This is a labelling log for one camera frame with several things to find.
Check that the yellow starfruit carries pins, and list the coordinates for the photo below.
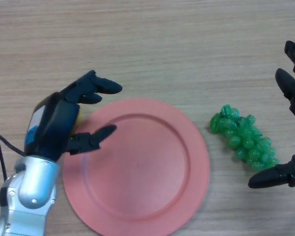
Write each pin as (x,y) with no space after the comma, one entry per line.
(78,118)

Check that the pink round plate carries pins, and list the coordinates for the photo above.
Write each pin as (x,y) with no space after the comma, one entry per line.
(137,169)

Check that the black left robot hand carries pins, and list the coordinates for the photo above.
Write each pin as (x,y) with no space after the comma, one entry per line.
(54,127)

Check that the green grape bunch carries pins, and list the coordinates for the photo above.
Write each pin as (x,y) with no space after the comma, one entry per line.
(245,140)

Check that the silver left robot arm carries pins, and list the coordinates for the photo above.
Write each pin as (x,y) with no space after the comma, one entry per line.
(32,186)

